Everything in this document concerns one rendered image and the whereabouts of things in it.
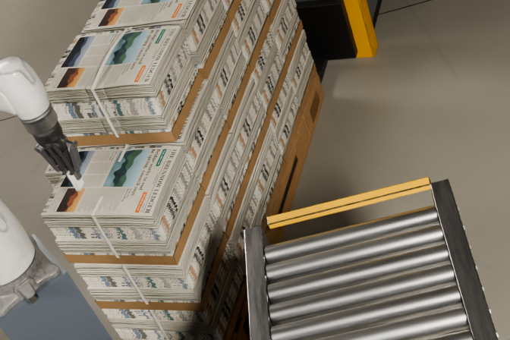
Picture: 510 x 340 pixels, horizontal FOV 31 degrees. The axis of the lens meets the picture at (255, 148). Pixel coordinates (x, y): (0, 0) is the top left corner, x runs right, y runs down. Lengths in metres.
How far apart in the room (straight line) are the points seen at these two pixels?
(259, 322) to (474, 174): 1.52
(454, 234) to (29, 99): 1.10
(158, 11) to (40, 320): 1.08
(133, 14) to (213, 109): 0.40
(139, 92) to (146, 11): 0.37
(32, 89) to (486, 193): 1.78
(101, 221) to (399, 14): 2.20
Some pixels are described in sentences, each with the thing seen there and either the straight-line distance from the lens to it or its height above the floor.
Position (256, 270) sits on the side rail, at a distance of 2.32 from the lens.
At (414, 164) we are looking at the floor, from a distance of 3.60.
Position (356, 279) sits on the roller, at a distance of 2.24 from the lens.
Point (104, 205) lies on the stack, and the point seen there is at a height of 0.83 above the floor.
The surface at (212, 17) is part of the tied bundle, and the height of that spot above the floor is 0.94.
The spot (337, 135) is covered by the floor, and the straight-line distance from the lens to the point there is 3.82.
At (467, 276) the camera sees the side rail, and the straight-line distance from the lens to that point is 2.17.
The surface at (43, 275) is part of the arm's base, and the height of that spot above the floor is 1.02.
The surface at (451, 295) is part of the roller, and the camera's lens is 2.14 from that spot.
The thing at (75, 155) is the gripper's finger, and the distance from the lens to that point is 2.49.
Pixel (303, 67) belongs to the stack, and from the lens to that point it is 3.80.
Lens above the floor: 2.48
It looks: 40 degrees down
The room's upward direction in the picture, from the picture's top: 22 degrees counter-clockwise
